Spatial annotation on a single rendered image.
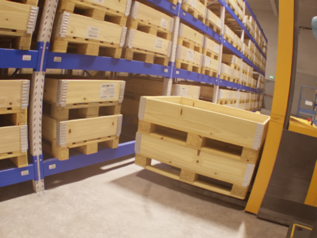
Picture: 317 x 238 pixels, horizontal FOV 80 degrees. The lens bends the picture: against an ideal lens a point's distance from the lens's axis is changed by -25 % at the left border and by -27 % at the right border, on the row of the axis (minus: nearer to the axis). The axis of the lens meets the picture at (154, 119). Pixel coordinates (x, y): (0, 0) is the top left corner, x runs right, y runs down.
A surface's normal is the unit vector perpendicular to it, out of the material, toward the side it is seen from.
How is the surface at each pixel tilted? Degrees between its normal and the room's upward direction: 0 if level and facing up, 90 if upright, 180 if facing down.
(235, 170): 90
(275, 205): 90
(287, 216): 90
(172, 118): 90
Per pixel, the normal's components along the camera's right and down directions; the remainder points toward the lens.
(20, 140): 0.81, 0.21
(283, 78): -0.56, 0.08
